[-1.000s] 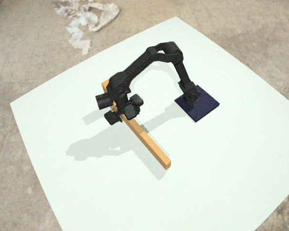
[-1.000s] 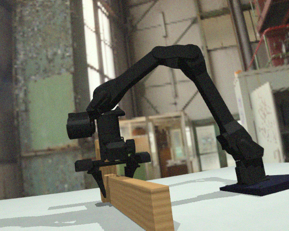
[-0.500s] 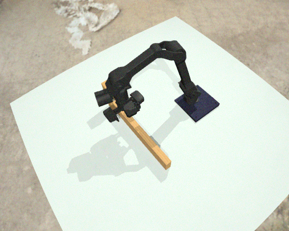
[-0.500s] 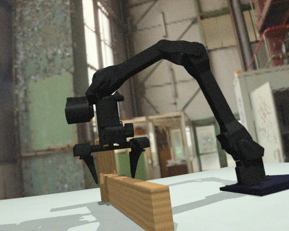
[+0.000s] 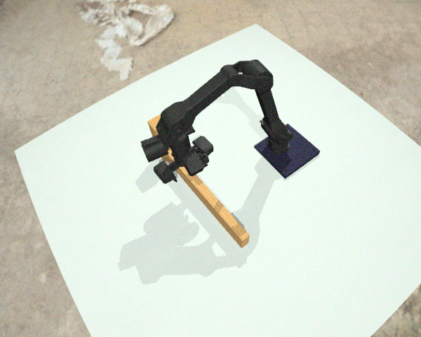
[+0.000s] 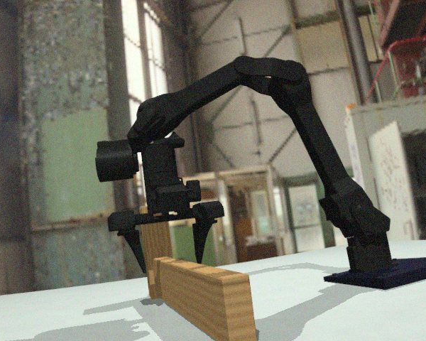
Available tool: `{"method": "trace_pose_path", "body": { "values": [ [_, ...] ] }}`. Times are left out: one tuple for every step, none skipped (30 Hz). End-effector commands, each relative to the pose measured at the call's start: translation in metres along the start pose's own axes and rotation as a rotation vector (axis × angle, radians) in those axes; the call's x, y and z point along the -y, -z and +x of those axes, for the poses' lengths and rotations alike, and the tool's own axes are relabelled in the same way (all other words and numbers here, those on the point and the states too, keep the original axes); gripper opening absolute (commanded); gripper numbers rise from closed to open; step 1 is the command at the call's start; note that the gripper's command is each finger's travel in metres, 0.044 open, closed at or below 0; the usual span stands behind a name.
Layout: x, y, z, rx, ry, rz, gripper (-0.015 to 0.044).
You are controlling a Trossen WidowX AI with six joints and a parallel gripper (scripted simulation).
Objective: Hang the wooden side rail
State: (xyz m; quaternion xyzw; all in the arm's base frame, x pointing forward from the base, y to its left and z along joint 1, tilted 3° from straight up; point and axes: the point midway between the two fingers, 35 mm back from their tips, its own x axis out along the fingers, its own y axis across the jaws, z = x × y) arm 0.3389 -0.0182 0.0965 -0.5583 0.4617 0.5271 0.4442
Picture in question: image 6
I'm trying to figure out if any wooden slotted post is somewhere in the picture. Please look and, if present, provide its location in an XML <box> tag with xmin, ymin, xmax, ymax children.
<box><xmin>141</xmin><ymin>222</ymin><xmax>173</xmax><ymax>299</ymax></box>

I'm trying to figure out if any light brown wooden board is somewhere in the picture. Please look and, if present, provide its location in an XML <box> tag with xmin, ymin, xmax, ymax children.
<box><xmin>152</xmin><ymin>256</ymin><xmax>258</xmax><ymax>341</ymax></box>

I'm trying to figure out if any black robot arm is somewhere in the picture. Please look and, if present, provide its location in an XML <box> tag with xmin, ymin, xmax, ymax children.
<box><xmin>95</xmin><ymin>55</ymin><xmax>398</xmax><ymax>273</ymax></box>

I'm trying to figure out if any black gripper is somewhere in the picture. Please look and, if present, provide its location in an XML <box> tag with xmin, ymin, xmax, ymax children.
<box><xmin>107</xmin><ymin>172</ymin><xmax>224</xmax><ymax>273</ymax></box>

